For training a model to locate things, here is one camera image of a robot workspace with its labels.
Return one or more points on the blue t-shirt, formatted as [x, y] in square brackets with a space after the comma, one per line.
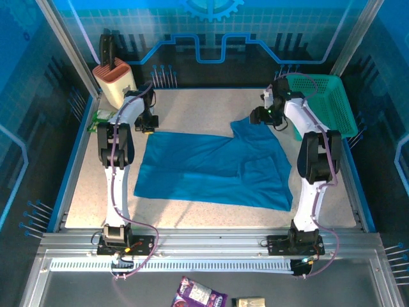
[207, 166]

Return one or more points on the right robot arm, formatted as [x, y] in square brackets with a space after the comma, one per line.
[308, 198]

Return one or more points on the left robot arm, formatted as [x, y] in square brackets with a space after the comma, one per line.
[116, 192]

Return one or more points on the cream knife block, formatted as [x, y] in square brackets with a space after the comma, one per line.
[112, 83]

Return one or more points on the green plastic basket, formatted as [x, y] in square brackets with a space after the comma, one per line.
[335, 105]

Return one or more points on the purple snack packet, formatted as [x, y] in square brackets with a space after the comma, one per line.
[198, 294]

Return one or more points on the gold foil packet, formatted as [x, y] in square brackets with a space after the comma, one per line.
[248, 302]

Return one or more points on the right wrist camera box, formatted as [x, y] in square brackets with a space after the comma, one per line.
[267, 97]

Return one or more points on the aluminium frame post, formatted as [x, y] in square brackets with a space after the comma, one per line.
[68, 48]
[356, 41]

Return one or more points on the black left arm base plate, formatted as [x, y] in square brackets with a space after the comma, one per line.
[143, 244]

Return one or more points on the aluminium frame rail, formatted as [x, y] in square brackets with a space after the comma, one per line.
[207, 243]

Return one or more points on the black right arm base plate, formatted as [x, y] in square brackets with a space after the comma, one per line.
[278, 244]

